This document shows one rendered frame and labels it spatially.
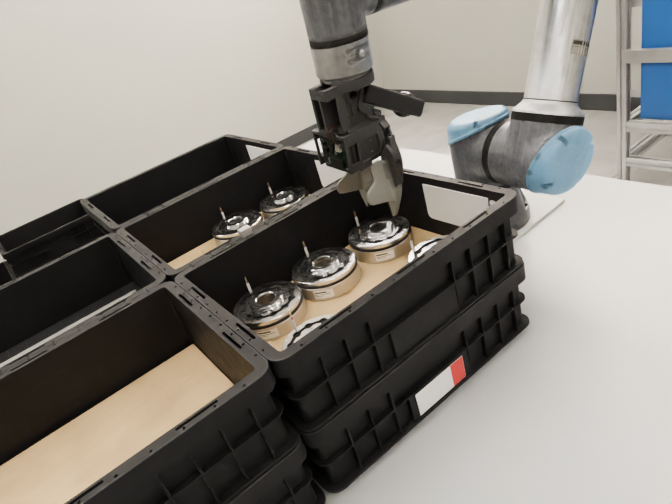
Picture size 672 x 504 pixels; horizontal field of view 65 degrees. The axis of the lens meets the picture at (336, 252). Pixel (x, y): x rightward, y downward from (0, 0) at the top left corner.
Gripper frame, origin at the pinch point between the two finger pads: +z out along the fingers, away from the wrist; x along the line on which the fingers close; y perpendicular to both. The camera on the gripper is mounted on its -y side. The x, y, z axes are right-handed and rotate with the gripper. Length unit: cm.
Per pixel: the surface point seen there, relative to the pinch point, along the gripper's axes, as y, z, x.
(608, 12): -263, 43, -106
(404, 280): 13.6, -1.6, 18.3
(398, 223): -2.9, 6.0, -1.0
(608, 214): -42.6, 21.2, 12.7
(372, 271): 6.0, 9.0, 1.6
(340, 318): 22.7, -2.2, 17.9
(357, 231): 1.8, 6.6, -6.1
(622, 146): -176, 76, -50
